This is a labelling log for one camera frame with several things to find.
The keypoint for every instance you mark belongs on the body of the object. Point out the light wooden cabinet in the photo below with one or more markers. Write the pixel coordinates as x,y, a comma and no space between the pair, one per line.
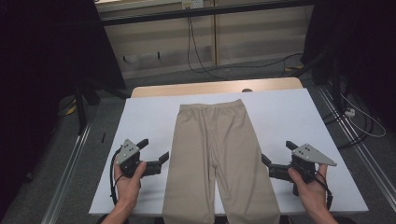
155,40

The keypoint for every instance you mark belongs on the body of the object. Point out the person's right hand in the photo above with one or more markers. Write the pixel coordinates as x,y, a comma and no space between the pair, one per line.
313,196

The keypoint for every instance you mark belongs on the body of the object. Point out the beige pants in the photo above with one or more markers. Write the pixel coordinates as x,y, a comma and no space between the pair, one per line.
218,149

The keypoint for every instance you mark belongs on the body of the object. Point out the aluminium floor rail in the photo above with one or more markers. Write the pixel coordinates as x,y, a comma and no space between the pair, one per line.
358,146
67,177

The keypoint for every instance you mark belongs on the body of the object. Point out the wooden table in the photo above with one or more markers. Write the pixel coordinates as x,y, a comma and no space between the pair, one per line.
186,88

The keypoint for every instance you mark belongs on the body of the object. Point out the black metal stand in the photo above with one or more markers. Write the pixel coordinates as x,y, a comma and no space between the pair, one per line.
80,109
334,81

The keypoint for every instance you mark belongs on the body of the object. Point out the black horizontal bar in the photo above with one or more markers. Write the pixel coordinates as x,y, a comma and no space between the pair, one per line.
186,13

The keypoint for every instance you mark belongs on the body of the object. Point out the black table frame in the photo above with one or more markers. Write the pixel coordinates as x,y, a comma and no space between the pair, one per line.
342,220

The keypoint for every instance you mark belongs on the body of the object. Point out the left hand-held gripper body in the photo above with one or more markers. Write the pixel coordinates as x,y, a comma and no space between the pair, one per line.
127,152

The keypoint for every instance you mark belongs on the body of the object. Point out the white power adapter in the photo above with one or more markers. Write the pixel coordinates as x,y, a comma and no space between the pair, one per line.
350,112

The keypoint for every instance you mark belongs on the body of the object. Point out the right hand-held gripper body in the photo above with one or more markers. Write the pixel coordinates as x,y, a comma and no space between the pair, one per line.
306,155

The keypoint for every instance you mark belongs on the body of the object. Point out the dark round table grommet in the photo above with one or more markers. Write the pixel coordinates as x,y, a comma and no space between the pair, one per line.
247,90

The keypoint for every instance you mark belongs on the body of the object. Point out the white table cover board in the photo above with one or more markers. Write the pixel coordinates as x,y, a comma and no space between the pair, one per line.
143,118

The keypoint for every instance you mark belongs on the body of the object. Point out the white wall socket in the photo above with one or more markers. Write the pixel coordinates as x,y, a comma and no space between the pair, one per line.
193,3

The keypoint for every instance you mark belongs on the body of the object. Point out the person's left hand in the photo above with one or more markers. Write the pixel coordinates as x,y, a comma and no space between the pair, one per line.
127,189

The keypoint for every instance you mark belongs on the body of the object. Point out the black curtain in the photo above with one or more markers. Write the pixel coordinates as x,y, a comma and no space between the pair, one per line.
364,46
37,62

